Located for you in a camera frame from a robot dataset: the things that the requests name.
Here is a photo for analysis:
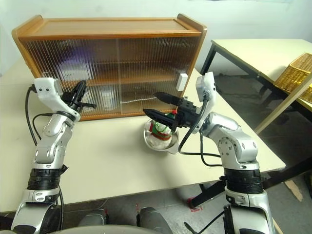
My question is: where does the metal bowl with handle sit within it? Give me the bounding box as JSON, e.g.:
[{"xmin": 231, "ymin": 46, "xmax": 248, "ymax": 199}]
[{"xmin": 143, "ymin": 118, "xmax": 180, "ymax": 155}]

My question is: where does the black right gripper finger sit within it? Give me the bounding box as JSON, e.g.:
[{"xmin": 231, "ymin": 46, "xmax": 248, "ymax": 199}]
[
  {"xmin": 142, "ymin": 108, "xmax": 178, "ymax": 132},
  {"xmin": 152, "ymin": 92, "xmax": 184, "ymax": 107}
]

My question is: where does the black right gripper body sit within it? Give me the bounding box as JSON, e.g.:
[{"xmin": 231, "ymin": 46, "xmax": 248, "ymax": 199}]
[{"xmin": 176, "ymin": 98, "xmax": 203, "ymax": 129}]

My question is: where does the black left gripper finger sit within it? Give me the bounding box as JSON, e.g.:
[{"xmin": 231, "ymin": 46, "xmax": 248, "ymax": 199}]
[
  {"xmin": 72, "ymin": 79, "xmax": 87, "ymax": 108},
  {"xmin": 78, "ymin": 101, "xmax": 98, "ymax": 113}
]

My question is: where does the black cable under table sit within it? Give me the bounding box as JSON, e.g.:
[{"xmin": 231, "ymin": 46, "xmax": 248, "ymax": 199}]
[{"xmin": 184, "ymin": 211, "xmax": 225, "ymax": 234}]

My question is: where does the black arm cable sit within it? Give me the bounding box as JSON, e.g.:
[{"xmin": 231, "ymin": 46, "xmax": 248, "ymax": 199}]
[
  {"xmin": 177, "ymin": 94, "xmax": 226, "ymax": 168},
  {"xmin": 25, "ymin": 84, "xmax": 65, "ymax": 147}
]

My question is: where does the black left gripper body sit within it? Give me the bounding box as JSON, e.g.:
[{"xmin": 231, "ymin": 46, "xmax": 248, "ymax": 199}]
[{"xmin": 60, "ymin": 91, "xmax": 81, "ymax": 114}]

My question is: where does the yellow wicker basket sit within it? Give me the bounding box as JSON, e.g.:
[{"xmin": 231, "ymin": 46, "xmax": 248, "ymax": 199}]
[{"xmin": 274, "ymin": 53, "xmax": 312, "ymax": 103}]

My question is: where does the purple tissue pack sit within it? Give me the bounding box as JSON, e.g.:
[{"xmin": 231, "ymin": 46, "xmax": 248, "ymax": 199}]
[{"xmin": 57, "ymin": 45, "xmax": 93, "ymax": 81}]

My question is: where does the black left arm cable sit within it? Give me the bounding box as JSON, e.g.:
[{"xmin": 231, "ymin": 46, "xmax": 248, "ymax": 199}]
[{"xmin": 25, "ymin": 84, "xmax": 65, "ymax": 147}]

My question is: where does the light wooden stick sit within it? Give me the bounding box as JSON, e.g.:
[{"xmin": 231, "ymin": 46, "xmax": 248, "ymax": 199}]
[{"xmin": 272, "ymin": 215, "xmax": 284, "ymax": 234}]

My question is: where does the brown wooden cabinet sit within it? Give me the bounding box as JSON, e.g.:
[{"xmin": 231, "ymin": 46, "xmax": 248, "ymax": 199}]
[{"xmin": 11, "ymin": 14, "xmax": 208, "ymax": 122}]

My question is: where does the white door handle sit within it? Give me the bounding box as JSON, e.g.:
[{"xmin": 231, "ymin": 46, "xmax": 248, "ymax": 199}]
[{"xmin": 175, "ymin": 73, "xmax": 188, "ymax": 92}]

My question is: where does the cream table with black frame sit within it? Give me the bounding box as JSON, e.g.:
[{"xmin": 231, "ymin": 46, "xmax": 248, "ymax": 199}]
[{"xmin": 200, "ymin": 38, "xmax": 312, "ymax": 135}]

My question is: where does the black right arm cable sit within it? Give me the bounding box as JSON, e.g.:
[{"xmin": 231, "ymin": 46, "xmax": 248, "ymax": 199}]
[{"xmin": 177, "ymin": 94, "xmax": 226, "ymax": 168}]

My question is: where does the ribbed clear sliding door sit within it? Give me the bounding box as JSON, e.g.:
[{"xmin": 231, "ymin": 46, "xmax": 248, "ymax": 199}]
[
  {"xmin": 117, "ymin": 36, "xmax": 199, "ymax": 115},
  {"xmin": 23, "ymin": 39, "xmax": 120, "ymax": 117}
]

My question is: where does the brown cardboard piece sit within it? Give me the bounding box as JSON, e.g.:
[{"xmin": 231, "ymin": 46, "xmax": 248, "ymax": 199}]
[{"xmin": 284, "ymin": 180, "xmax": 303, "ymax": 202}]

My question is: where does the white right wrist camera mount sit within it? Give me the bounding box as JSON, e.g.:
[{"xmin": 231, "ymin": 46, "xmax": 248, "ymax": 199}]
[{"xmin": 191, "ymin": 72, "xmax": 217, "ymax": 135}]

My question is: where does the grey rounded shape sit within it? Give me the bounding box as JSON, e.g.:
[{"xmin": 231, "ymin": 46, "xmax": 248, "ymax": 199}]
[
  {"xmin": 138, "ymin": 207, "xmax": 169, "ymax": 230},
  {"xmin": 79, "ymin": 208, "xmax": 108, "ymax": 227}
]

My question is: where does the grey robot torso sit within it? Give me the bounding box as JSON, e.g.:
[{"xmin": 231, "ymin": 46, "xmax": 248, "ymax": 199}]
[{"xmin": 58, "ymin": 224, "xmax": 171, "ymax": 234}]

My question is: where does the white snowman plush toy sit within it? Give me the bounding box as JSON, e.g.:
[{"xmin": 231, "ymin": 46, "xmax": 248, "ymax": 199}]
[{"xmin": 148, "ymin": 110, "xmax": 177, "ymax": 150}]

